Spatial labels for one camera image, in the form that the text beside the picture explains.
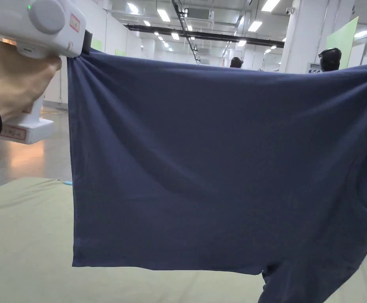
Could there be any person's left hand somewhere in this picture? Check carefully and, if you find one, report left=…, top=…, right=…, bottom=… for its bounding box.
left=0, top=41, right=63, bottom=133

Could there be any dark blue shirt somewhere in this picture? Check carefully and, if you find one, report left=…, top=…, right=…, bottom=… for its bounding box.
left=66, top=47, right=367, bottom=303

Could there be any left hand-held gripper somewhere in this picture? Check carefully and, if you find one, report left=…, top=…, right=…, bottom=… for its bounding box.
left=0, top=0, right=94, bottom=145

